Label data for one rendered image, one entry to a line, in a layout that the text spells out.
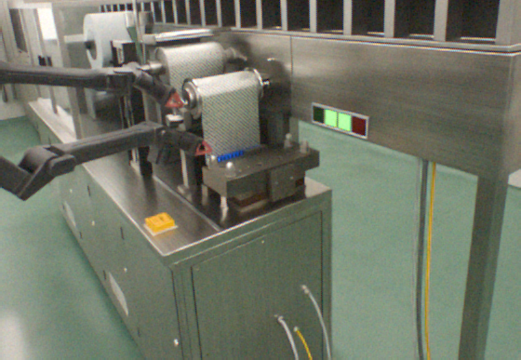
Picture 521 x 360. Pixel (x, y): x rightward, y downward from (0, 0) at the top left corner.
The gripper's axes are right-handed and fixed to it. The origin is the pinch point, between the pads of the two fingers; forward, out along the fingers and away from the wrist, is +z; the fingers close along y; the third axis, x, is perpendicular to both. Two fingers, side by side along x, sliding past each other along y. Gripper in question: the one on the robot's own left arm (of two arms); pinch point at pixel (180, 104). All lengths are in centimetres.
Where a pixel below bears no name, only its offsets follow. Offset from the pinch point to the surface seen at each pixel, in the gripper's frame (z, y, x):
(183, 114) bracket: 3.0, 0.8, -2.4
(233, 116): 16.4, 9.2, 6.1
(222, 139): 16.9, 9.4, -2.9
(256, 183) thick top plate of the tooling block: 22.2, 29.9, -10.6
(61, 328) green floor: 48, -65, -126
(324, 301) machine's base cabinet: 76, 41, -38
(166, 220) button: 4.0, 21.0, -34.6
